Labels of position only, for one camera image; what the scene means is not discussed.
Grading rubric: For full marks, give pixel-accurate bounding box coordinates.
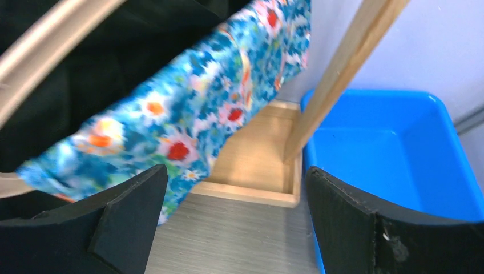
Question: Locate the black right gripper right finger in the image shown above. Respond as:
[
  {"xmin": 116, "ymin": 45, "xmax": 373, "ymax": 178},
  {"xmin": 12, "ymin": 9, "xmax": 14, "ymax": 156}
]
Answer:
[{"xmin": 305, "ymin": 166, "xmax": 483, "ymax": 273}]

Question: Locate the blue plastic bin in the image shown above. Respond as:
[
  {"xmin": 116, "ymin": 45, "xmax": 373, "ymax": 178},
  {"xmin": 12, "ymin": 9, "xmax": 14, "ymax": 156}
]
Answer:
[{"xmin": 304, "ymin": 90, "xmax": 483, "ymax": 273}]

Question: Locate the black skirt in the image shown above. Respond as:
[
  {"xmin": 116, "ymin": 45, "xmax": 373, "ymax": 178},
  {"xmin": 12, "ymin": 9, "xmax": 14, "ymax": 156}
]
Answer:
[{"xmin": 1, "ymin": 1, "xmax": 252, "ymax": 203}]

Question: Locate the beige wooden hanger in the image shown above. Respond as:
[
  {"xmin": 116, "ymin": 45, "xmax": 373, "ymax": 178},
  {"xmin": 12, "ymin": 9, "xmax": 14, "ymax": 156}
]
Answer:
[{"xmin": 0, "ymin": 0, "xmax": 127, "ymax": 199}]

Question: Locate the blue floral skirt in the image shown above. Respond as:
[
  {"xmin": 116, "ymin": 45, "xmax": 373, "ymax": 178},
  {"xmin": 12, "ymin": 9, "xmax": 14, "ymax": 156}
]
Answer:
[{"xmin": 17, "ymin": 1, "xmax": 311, "ymax": 224}]

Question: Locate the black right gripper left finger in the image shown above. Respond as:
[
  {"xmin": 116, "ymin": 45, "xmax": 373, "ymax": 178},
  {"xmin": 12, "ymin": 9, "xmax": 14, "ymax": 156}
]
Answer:
[{"xmin": 1, "ymin": 165, "xmax": 168, "ymax": 274}]

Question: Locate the wooden clothes rack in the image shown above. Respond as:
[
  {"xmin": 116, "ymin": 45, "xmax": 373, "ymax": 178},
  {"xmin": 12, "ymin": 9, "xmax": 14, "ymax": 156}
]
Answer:
[{"xmin": 191, "ymin": 1, "xmax": 407, "ymax": 208}]

